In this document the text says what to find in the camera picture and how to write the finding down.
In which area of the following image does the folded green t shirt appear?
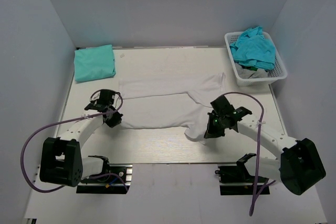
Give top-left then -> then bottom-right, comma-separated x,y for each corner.
74,45 -> 116,82

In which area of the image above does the grey white shirt in basket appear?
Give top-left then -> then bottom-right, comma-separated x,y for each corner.
235,63 -> 268,79

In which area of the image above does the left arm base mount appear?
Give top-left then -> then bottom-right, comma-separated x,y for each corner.
76,164 -> 133,195

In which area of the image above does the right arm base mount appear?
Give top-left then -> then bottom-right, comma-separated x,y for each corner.
215,164 -> 255,196

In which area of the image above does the crumpled blue t shirt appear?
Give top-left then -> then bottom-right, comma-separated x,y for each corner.
229,26 -> 276,71

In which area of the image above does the dark green garment in basket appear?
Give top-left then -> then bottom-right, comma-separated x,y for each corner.
242,66 -> 258,71

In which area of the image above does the white t shirt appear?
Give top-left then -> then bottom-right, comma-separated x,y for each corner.
119,72 -> 226,141

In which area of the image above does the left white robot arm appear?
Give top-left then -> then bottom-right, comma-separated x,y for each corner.
39,89 -> 123,187

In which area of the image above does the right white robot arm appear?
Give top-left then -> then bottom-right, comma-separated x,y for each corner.
204,95 -> 326,195

